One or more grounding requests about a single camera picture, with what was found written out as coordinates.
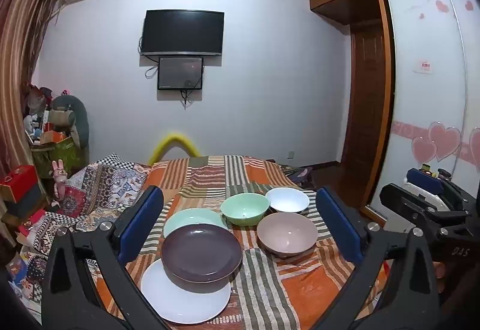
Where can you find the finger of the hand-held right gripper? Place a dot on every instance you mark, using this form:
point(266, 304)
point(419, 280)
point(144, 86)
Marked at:
point(427, 178)
point(397, 200)

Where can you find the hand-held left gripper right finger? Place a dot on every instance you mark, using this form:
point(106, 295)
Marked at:
point(337, 229)

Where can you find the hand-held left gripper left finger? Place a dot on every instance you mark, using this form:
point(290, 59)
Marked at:
point(144, 221)

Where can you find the green plate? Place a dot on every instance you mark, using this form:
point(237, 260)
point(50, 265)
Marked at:
point(183, 219)

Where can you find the pink bowl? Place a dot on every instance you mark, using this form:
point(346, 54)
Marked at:
point(287, 234)

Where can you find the white bowl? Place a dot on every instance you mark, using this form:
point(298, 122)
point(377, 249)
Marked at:
point(287, 199)

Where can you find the purple plate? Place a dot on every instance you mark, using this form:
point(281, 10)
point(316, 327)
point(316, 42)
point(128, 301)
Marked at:
point(200, 251)

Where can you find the white plate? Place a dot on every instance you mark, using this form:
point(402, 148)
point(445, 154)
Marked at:
point(180, 300)

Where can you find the green bowl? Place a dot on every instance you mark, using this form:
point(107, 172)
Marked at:
point(243, 208)

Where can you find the person's right hand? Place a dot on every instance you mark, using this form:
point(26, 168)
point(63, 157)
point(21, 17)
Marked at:
point(439, 273)

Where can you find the white suitcase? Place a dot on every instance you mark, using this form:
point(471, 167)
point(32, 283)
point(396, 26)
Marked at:
point(437, 202)

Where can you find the patchwork printed blanket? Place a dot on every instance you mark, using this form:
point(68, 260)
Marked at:
point(97, 184)

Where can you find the dark patterned cloth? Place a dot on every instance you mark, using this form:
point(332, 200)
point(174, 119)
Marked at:
point(300, 176)

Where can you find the yellow foam tube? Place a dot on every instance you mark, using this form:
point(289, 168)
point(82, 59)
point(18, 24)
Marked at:
point(176, 137)

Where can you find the pink rabbit toy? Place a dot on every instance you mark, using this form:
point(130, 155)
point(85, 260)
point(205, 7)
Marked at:
point(59, 176)

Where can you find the striped orange green cloth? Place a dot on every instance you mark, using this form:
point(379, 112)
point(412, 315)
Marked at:
point(262, 292)

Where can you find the brown wooden door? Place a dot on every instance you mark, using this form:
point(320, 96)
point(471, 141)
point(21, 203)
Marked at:
point(365, 101)

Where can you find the green storage box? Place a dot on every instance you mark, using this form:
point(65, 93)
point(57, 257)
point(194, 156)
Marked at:
point(60, 155)

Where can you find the red white paper label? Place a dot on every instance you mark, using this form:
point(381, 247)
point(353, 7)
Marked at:
point(422, 66)

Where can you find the red printed box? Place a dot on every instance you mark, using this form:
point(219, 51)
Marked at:
point(32, 221)

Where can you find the grey curved plush pillow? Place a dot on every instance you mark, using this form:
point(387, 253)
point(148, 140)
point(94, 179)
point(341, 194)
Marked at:
point(80, 120)

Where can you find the dark grey box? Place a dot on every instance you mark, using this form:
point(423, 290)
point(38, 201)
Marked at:
point(24, 202)

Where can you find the red gift box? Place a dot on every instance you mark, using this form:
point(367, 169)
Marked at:
point(17, 184)

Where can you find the white heart-print sliding door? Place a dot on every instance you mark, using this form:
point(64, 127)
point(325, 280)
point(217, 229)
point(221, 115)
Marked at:
point(470, 52)
point(416, 34)

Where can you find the colourful printed box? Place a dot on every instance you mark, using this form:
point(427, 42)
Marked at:
point(17, 268)

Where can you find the pile of toys and boxes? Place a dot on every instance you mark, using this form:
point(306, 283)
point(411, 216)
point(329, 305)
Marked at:
point(41, 112)

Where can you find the striped brown curtain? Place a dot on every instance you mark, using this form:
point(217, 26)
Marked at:
point(18, 52)

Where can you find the small black wall monitor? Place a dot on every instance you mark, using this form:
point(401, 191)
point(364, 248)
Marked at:
point(180, 73)

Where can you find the black wall television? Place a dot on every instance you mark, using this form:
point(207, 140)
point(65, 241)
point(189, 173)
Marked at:
point(182, 32)

